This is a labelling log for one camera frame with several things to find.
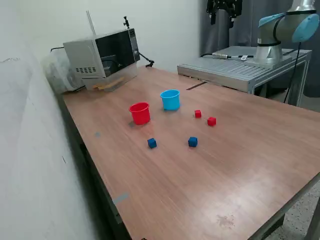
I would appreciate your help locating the aluminium robot base stand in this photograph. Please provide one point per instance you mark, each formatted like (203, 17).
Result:
(225, 67)

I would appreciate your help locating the silver blue UR5e robot arm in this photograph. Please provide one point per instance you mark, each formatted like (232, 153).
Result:
(282, 27)

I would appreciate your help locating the silver microwave oven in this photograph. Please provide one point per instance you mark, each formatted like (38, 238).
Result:
(82, 55)

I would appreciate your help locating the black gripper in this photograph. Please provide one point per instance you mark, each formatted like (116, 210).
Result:
(224, 4)

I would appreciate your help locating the wooden stick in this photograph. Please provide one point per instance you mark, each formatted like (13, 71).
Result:
(110, 83)
(105, 88)

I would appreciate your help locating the thin white rod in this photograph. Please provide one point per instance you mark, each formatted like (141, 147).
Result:
(91, 23)

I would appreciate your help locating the small tape patch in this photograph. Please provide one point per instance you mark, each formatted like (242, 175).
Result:
(97, 134)
(131, 124)

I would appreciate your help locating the translucent plastic storage bin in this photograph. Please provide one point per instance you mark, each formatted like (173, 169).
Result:
(57, 75)

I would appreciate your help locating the long tape strip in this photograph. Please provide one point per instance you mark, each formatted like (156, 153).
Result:
(121, 198)

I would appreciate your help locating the small red cube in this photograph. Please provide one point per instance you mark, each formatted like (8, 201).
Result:
(198, 114)
(211, 121)

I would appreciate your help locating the small blue cube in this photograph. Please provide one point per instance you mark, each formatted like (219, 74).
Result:
(152, 143)
(192, 142)

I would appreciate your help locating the white label tag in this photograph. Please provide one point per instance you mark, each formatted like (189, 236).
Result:
(244, 57)

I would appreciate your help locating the light blue plastic cup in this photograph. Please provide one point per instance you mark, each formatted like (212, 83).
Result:
(170, 102)

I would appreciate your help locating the dark grey curtain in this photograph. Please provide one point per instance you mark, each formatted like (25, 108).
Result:
(247, 30)

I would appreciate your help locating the red plastic cup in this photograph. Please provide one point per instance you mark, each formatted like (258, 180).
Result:
(140, 115)

